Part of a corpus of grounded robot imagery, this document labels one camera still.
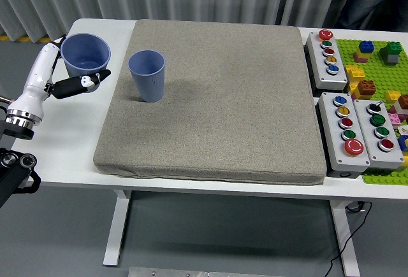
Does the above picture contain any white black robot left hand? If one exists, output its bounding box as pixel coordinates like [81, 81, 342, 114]
[6, 34, 112, 122]

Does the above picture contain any blue ribbed plastic cup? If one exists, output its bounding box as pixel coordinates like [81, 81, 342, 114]
[127, 50, 166, 103]
[60, 33, 112, 93]

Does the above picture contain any white table leg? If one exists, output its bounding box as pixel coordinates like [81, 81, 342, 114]
[330, 199, 361, 277]
[102, 189, 132, 267]

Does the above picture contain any grey-brown fabric mat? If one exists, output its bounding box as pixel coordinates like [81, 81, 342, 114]
[92, 18, 328, 186]

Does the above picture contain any grey five-button control box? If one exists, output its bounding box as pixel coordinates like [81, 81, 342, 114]
[305, 29, 349, 92]

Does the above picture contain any grey box large red button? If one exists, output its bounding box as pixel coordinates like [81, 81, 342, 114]
[317, 92, 371, 173]

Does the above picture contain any green studded baseplate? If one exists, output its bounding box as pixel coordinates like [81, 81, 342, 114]
[336, 38, 408, 186]

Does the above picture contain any person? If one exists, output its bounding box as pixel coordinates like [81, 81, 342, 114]
[337, 0, 408, 31]

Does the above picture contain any dark green toy brick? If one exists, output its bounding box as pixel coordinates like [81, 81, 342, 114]
[379, 41, 402, 58]

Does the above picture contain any grey box black selector knob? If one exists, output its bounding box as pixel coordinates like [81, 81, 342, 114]
[353, 99, 405, 169]

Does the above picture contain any black floor cable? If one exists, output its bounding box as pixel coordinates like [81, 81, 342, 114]
[324, 201, 373, 277]

